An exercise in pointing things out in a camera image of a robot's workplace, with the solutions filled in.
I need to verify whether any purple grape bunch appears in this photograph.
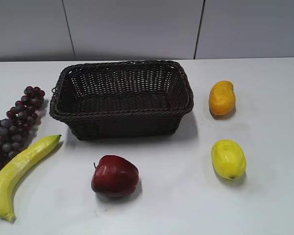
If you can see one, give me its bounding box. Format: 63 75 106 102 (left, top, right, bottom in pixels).
0 86 45 170

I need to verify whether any black woven basket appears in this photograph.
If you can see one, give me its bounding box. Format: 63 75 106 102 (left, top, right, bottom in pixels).
49 60 194 141

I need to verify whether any red apple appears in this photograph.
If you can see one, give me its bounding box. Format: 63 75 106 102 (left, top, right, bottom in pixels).
91 155 139 197

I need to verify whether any orange mango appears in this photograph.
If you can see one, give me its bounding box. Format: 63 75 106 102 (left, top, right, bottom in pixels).
209 80 236 116

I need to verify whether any yellow lemon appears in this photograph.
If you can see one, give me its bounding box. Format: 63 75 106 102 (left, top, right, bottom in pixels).
211 140 247 180

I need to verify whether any yellow banana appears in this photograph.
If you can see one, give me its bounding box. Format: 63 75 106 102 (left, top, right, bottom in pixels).
0 135 61 223

